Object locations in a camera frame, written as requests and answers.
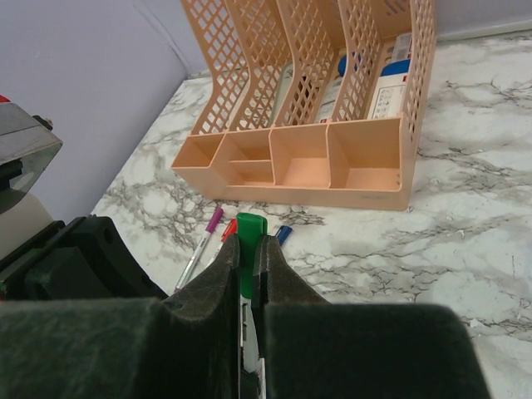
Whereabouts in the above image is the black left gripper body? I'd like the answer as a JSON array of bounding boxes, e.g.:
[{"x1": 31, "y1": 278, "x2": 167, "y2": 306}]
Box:
[{"x1": 1, "y1": 215, "x2": 168, "y2": 300}]

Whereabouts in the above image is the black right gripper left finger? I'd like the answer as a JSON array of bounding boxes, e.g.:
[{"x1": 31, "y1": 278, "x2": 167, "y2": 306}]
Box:
[{"x1": 1, "y1": 236, "x2": 240, "y2": 398}]

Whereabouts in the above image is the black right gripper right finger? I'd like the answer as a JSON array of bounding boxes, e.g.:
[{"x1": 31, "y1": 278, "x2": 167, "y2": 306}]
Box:
[{"x1": 252, "y1": 236, "x2": 490, "y2": 398}]

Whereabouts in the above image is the white green marker pen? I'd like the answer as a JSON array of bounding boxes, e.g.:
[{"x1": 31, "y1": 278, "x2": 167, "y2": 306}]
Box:
[{"x1": 240, "y1": 296, "x2": 265, "y2": 398}]

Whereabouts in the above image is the white blue marker pen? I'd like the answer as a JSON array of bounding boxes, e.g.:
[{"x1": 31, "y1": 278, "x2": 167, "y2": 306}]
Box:
[{"x1": 275, "y1": 225, "x2": 293, "y2": 246}]

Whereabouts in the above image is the white red marker pen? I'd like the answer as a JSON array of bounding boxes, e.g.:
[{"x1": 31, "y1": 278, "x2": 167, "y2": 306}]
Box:
[{"x1": 220, "y1": 219, "x2": 237, "y2": 243}]

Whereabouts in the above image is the green pen cap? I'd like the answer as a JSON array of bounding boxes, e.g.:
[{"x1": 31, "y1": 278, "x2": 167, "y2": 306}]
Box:
[{"x1": 236, "y1": 213, "x2": 268, "y2": 299}]

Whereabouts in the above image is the white purple marker pen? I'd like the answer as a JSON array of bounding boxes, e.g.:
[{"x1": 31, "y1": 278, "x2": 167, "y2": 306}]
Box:
[{"x1": 174, "y1": 206, "x2": 224, "y2": 293}]

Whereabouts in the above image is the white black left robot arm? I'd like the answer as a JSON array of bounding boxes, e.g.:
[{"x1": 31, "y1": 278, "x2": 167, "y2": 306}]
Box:
[{"x1": 1, "y1": 189, "x2": 167, "y2": 300}]

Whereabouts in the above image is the white blue box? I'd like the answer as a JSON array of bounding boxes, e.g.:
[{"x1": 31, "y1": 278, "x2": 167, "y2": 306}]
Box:
[{"x1": 314, "y1": 54, "x2": 362, "y2": 123}]

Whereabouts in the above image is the peach plastic desk organizer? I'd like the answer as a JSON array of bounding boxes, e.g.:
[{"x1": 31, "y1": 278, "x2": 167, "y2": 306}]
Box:
[{"x1": 171, "y1": 1, "x2": 436, "y2": 210}]

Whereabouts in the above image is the white red box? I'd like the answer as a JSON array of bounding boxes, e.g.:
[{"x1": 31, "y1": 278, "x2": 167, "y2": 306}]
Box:
[{"x1": 367, "y1": 33, "x2": 412, "y2": 120}]

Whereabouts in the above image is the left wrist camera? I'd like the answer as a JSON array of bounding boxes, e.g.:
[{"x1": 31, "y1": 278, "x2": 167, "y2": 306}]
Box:
[{"x1": 1, "y1": 96, "x2": 62, "y2": 213}]

